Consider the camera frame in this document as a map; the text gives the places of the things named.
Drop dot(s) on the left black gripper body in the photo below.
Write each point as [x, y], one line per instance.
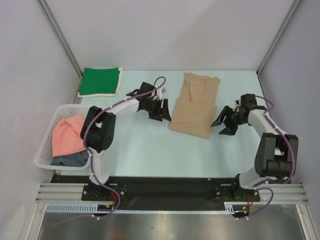
[153, 107]

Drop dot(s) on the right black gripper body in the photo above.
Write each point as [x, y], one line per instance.
[230, 120]

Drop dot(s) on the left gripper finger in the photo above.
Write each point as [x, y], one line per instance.
[156, 117]
[165, 114]

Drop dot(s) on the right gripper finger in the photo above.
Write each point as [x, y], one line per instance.
[229, 131]
[226, 112]

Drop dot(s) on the beige t shirt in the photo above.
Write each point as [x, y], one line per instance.
[195, 109]

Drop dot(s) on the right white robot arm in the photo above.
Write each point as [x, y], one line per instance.
[276, 157]

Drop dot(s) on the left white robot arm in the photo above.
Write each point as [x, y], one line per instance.
[99, 125]

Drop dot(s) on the folded white t shirt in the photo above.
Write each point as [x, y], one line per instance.
[120, 80]

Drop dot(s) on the blue grey t shirt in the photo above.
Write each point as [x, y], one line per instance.
[78, 159]

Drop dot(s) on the pink t shirt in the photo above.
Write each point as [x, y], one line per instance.
[66, 139]

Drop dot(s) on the white plastic basket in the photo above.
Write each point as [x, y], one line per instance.
[44, 155]

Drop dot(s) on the white slotted cable duct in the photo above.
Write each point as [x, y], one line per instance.
[100, 208]

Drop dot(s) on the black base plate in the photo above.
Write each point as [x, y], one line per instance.
[163, 193]

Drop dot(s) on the aluminium rail frame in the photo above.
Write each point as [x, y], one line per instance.
[283, 213]

